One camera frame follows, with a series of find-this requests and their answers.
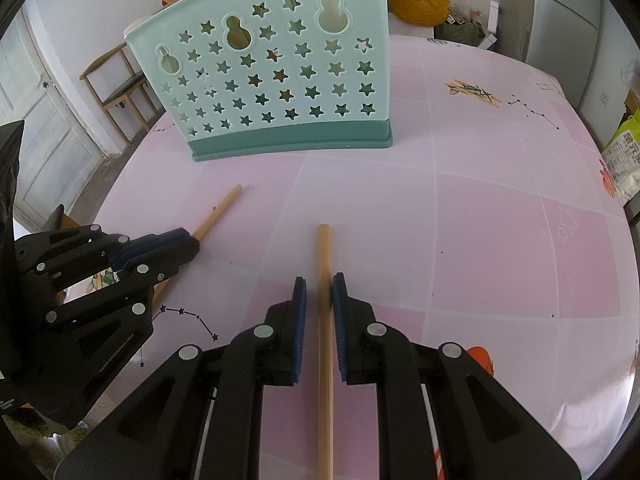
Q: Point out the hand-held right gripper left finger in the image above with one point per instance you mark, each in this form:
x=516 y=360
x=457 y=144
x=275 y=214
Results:
x=299 y=320

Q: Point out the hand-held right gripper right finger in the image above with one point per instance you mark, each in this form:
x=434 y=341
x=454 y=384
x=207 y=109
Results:
x=340 y=325

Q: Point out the wooden chair with black seat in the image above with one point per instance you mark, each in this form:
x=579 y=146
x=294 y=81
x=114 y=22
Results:
x=120 y=90

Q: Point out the white panel door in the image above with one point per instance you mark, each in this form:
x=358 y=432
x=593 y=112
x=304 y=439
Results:
x=45 y=125

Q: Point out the pink printed tablecloth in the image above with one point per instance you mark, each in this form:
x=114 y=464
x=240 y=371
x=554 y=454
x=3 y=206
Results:
x=475 y=235

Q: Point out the grey refrigerator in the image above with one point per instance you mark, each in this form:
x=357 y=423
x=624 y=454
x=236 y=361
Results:
x=565 y=25

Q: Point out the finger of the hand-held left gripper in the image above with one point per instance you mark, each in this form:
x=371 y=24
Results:
x=155 y=241
x=150 y=262

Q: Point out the mint green utensil holder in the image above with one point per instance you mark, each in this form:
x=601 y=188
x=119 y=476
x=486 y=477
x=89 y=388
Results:
x=280 y=125

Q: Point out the yellow rice bag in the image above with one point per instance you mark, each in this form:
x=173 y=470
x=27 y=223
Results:
x=625 y=160

